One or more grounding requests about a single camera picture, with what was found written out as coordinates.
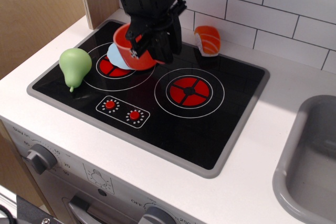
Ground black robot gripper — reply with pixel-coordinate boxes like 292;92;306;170
120;0;186;63

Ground red plastic cup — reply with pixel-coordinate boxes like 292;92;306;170
112;23;164;71

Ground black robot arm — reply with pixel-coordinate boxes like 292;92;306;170
120;0;186;63

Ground light blue plate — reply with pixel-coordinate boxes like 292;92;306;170
107;43;133;70

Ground salmon sushi toy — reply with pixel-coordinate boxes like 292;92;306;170
194;26;221;57

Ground black toy stove top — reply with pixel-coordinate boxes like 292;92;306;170
27;20;270;178

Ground right red stove button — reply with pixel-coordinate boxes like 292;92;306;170
129;111;140;121

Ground red stove button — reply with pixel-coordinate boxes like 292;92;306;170
104;100;117;111
129;111;140;121

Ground left red stove button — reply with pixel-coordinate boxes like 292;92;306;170
104;100;117;111

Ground green toy pear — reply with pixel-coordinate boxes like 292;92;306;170
59;48;92;92

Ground left grey timer knob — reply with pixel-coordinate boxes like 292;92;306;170
26;144;57;175

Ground right grey oven knob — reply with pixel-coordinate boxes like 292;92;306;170
138;207;176;224

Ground grey toy sink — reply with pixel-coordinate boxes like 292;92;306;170
272;95;335;223

